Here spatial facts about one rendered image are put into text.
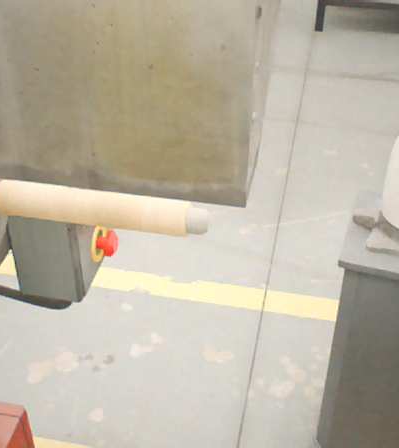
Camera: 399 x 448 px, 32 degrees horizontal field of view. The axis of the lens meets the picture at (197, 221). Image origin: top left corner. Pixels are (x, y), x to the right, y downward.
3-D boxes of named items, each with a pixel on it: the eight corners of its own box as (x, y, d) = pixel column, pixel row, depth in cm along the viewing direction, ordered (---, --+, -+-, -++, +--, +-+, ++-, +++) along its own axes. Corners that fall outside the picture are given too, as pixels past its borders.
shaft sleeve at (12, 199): (2, 173, 65) (13, 191, 68) (-9, 202, 63) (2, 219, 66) (189, 196, 62) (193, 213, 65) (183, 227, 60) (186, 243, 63)
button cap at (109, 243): (88, 259, 103) (85, 239, 101) (97, 243, 106) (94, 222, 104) (112, 263, 103) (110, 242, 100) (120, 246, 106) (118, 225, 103)
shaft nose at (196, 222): (189, 202, 62) (191, 215, 64) (184, 225, 61) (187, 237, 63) (211, 204, 62) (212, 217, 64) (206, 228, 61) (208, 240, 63)
